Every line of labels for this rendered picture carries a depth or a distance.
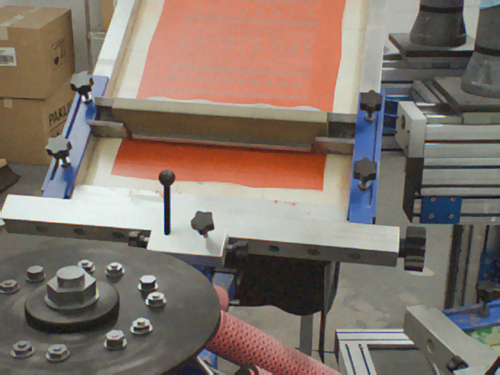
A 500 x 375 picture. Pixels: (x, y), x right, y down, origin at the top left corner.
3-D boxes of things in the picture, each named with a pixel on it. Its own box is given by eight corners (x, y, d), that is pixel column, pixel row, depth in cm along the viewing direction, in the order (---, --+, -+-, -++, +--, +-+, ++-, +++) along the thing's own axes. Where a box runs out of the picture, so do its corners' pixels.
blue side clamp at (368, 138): (357, 112, 166) (359, 87, 161) (383, 113, 166) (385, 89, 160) (345, 237, 149) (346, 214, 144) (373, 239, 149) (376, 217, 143)
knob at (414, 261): (388, 239, 144) (391, 215, 138) (422, 242, 143) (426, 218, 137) (386, 277, 139) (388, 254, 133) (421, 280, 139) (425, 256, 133)
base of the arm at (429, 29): (457, 35, 237) (462, -2, 234) (473, 46, 223) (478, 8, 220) (404, 35, 237) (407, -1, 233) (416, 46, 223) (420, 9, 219)
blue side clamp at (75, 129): (91, 94, 174) (83, 70, 169) (115, 95, 174) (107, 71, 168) (50, 212, 157) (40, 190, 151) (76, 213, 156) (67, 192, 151)
